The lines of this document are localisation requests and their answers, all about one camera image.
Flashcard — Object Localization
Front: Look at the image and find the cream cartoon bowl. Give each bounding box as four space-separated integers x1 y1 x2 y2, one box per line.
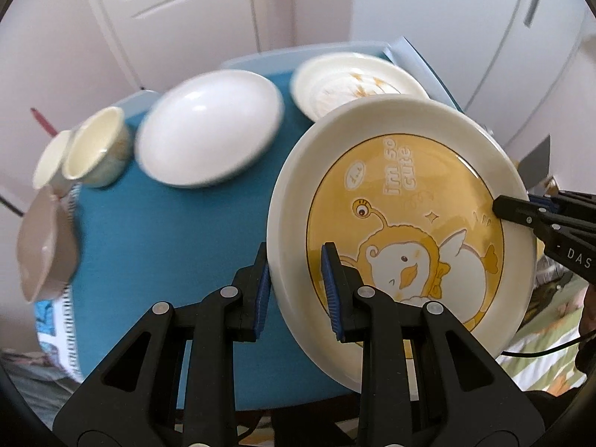
61 106 133 188

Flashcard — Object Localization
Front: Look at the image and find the yellow cartoon duck plate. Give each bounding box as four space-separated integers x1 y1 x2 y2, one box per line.
267 95 536 390

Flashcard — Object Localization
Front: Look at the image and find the black cable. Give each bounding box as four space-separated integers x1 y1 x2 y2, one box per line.
498 334 583 359

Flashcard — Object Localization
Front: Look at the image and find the beige flower-shaped bowl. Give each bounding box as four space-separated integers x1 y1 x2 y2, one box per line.
16 187 79 304

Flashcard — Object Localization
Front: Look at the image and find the blue patterned tablecloth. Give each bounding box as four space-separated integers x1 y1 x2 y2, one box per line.
34 45 460 413

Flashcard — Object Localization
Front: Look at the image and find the white ribbed bowl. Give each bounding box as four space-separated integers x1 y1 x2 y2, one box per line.
32 130 74 197

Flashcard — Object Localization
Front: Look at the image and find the pink-handled mop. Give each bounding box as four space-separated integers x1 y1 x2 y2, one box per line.
30 107 58 137

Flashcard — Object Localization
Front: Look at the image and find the plain white plate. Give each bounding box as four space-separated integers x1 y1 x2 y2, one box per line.
134 70 285 188

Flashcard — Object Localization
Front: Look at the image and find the white door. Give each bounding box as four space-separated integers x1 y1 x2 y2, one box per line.
76 0 290 92

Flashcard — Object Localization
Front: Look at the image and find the cream plate with duck drawing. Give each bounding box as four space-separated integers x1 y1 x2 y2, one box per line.
290 51 429 121

